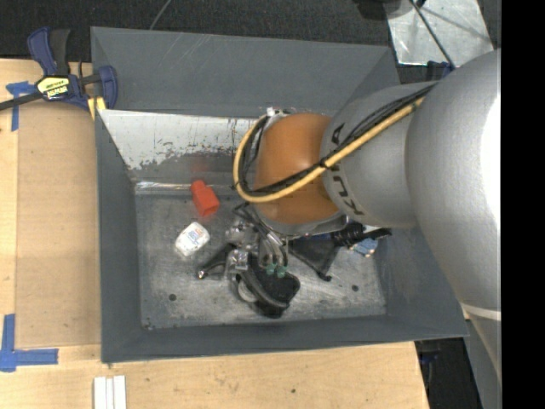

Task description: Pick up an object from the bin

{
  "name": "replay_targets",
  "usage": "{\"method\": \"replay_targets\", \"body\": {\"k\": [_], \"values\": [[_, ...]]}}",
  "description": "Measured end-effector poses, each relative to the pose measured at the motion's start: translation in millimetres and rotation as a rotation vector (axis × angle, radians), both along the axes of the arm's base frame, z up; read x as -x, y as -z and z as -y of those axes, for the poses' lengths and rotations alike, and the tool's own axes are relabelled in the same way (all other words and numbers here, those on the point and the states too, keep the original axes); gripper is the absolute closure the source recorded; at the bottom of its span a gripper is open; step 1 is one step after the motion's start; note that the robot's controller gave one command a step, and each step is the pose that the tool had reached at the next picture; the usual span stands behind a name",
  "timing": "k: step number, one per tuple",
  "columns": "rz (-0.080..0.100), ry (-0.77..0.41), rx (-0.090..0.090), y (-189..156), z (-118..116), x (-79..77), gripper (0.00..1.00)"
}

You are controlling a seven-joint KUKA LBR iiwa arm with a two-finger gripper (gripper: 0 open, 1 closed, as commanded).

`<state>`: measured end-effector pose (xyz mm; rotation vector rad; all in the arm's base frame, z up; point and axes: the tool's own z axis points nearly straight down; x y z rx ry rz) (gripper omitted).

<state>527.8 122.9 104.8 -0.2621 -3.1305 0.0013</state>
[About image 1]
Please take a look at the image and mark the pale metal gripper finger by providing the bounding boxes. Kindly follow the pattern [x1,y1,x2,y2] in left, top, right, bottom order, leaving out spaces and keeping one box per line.
[228,248,257,302]
[224,222,249,250]

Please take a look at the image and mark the small white plastic bottle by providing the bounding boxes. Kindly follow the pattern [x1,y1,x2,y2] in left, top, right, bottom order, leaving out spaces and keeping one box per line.
[174,222,211,258]

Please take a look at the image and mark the red plastic cap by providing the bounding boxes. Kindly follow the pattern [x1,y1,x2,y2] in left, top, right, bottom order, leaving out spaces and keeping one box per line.
[189,179,221,218]

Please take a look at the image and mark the black sunglasses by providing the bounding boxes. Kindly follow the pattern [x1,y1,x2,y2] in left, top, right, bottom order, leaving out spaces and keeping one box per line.
[195,243,301,320]

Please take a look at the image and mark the grey metal bin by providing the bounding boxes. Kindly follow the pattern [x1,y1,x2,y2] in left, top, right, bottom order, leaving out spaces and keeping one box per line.
[89,26,470,364]

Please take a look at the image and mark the small blue and white packet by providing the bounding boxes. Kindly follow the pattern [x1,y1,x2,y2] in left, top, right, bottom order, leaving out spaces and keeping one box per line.
[351,237,380,258]

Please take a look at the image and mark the pale wood flat board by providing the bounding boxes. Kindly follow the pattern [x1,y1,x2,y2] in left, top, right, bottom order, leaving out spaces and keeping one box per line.
[14,105,103,350]

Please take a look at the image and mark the black cylinder on white bracket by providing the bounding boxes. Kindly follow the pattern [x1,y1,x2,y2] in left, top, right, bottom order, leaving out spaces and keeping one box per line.
[334,223,393,247]

